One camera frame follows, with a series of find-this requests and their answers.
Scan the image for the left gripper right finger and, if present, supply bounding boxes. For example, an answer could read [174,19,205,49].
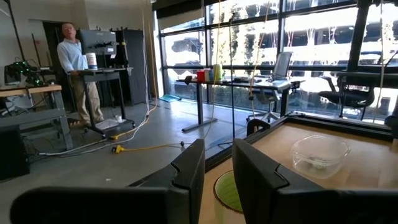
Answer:
[232,138,398,224]

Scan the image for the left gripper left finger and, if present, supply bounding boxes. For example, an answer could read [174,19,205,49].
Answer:
[9,138,206,224]

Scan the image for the green ceramic mug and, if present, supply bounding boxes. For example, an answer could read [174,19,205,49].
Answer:
[213,170,246,224]

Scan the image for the teal floor mat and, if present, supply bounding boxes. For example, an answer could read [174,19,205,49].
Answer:
[159,94,182,103]

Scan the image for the black-legged standing desk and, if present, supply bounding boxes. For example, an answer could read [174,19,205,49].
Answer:
[176,76,305,133]

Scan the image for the black office chair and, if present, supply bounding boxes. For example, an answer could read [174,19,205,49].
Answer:
[317,74,376,121]

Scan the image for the grey mesh office chair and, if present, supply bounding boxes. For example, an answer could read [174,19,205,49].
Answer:
[246,51,294,123]

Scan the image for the black tall cabinet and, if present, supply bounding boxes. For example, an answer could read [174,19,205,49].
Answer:
[116,29,149,105]

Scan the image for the black rolling cart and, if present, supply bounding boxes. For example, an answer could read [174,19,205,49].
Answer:
[74,67,136,139]

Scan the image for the dark desk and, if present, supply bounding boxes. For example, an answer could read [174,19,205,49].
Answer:
[337,70,398,90]

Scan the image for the white wipes canister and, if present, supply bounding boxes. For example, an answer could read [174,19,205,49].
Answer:
[85,52,99,71]

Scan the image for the black floor case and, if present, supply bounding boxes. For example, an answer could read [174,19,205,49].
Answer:
[0,126,30,181]

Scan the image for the person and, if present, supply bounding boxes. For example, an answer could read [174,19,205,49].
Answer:
[57,22,105,127]

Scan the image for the grey monitor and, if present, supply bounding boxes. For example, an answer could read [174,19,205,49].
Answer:
[77,29,118,56]

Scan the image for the wooden workbench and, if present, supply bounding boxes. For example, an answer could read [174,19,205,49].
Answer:
[0,83,74,150]

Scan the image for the background black robot arms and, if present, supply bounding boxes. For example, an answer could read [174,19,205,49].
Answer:
[4,60,44,86]

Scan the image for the black aluminium table frame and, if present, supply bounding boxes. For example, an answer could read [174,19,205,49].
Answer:
[204,111,394,174]

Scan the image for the white hanging cable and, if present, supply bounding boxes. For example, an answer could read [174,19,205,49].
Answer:
[39,9,150,156]

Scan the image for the pale hanging cord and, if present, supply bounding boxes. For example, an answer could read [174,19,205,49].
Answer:
[374,0,386,116]

